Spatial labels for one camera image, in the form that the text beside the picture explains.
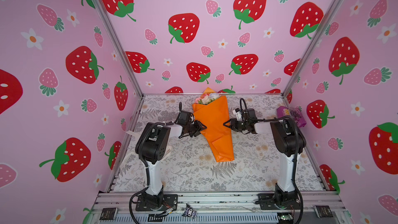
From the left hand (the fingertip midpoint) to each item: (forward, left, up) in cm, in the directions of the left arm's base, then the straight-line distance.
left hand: (206, 128), depth 98 cm
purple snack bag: (+11, -60, +3) cm, 61 cm away
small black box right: (-44, -54, -1) cm, 70 cm away
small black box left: (-46, +45, -2) cm, 64 cm away
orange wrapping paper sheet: (+9, -6, +1) cm, 11 cm away
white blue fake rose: (+25, -6, +5) cm, 26 cm away
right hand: (+3, -12, -1) cm, 13 cm away
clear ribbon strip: (-15, +14, +21) cm, 29 cm away
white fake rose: (+23, 0, +3) cm, 23 cm away
